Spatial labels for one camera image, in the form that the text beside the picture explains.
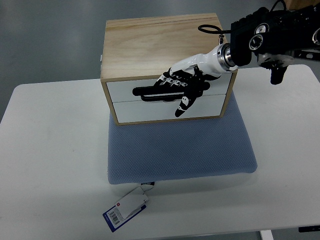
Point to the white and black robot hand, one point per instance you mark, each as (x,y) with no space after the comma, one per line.
(190,73)

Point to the white drawer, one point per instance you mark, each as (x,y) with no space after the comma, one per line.
(131,112)
(145,90)

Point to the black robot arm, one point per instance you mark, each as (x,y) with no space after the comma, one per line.
(275,37)

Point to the light wood drawer cabinet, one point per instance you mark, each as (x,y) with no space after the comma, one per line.
(145,48)

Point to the blue grey foam cushion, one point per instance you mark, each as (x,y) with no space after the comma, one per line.
(177,150)

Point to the cardboard box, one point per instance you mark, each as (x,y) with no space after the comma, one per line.
(299,4)

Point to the white and blue product tag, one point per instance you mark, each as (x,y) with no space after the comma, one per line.
(126,208)

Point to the white table leg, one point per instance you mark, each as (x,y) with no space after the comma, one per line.
(266,235)

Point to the black table control panel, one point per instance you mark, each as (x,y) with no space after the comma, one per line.
(308,229)

